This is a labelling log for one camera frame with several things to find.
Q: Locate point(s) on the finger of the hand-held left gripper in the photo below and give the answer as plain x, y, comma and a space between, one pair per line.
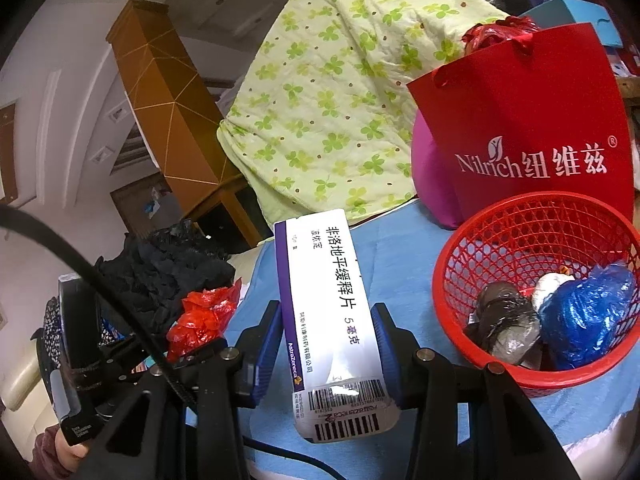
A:
135, 352

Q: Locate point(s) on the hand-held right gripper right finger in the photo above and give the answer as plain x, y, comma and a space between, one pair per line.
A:
387, 355

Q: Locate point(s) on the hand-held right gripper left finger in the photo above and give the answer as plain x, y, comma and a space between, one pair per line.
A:
262, 350

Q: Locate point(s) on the small red plastic bag bundle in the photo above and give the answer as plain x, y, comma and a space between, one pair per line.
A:
200, 325

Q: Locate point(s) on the white purple medicine box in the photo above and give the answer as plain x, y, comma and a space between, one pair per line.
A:
325, 310

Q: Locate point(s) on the red plastic mesh basket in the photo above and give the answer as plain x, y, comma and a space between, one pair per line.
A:
440, 280

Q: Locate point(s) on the black plastic bag bundle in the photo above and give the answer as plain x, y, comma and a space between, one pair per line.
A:
505, 325

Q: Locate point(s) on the white paper ball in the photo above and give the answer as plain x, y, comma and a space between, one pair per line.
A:
547, 290

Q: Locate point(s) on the blue plastic bag bundle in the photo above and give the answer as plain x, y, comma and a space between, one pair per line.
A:
585, 320

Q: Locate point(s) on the person's left forearm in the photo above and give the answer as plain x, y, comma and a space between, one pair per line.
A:
45, 455

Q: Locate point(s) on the person's left hand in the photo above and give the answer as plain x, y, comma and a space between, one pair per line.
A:
72, 454

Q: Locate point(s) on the black white dotted cloth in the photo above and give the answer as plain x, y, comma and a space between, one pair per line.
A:
50, 320

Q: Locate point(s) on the beige cushion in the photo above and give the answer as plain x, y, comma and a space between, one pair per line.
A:
20, 390

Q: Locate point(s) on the black clothing pile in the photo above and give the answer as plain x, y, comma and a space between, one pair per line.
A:
150, 270

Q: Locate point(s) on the pale bed sheet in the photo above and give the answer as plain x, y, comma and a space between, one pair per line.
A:
245, 265

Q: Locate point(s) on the blue blanket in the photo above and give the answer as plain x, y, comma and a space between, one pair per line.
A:
390, 250

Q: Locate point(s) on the magenta pillow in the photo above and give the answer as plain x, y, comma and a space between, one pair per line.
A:
432, 180

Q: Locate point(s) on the orange wooden cabinet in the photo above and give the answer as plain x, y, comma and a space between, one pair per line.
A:
160, 85

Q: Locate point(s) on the green clover print quilt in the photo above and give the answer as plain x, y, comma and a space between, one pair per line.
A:
325, 85

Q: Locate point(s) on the red paper bag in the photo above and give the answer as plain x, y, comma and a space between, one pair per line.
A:
525, 110

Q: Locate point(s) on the crumpled red plastic bag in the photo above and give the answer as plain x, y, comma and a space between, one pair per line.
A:
500, 32

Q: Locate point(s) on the light blue carton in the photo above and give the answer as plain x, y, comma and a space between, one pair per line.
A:
575, 15

